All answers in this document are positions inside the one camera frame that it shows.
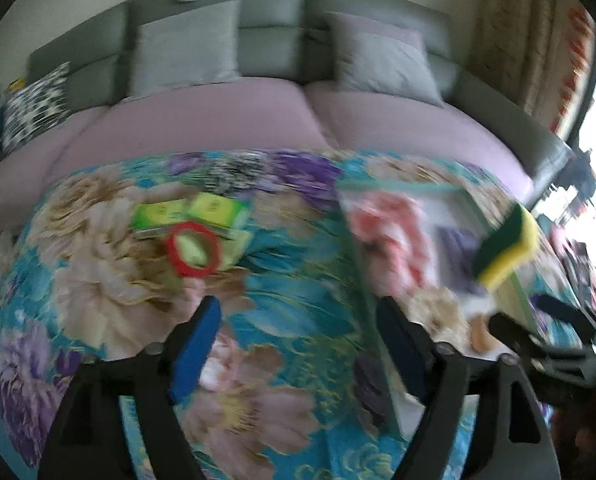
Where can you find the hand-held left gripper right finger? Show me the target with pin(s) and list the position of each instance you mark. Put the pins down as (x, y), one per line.
(402, 355)

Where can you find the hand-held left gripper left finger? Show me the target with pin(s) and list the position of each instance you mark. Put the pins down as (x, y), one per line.
(195, 355)

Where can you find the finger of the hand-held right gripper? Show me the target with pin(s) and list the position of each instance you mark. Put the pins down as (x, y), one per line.
(515, 335)
(557, 310)

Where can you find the beige lace cloth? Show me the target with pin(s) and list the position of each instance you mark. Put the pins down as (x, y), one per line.
(437, 315)

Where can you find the yellow green sponge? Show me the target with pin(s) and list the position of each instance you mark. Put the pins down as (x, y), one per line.
(507, 250)

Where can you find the teal cardboard tray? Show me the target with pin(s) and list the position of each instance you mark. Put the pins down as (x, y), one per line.
(367, 270)

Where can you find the purple packet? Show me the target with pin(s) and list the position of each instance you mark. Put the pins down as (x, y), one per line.
(457, 255)

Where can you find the red tape roll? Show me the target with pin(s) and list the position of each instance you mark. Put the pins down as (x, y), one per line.
(170, 255)

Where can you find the light green tissue pack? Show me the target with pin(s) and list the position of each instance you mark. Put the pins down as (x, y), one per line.
(235, 245)

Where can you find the pink striped cloth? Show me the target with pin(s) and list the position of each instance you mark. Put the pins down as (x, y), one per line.
(387, 235)

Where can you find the leopard print scrunchie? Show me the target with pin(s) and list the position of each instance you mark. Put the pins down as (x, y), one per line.
(238, 175)

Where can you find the blue floral blanket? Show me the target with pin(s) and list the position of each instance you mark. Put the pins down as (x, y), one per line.
(288, 310)

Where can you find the lilac sofa seat cover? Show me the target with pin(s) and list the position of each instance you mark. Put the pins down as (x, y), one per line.
(178, 125)
(402, 130)

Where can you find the red hanging decoration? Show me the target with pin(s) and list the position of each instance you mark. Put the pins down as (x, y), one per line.
(575, 70)

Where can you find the beige patterned curtain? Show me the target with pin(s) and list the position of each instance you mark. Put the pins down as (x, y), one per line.
(517, 35)

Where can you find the black white patterned pillow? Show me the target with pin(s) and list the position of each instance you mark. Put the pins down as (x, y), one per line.
(35, 107)

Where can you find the grey lilac pillow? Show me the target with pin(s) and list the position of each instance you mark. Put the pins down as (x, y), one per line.
(387, 60)

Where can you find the plain grey pillow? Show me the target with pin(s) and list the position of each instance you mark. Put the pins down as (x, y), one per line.
(183, 50)

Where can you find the yellow black booklet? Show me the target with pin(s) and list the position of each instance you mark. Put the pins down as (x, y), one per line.
(17, 83)

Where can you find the grey sofa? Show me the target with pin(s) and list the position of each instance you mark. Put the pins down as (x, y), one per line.
(273, 25)

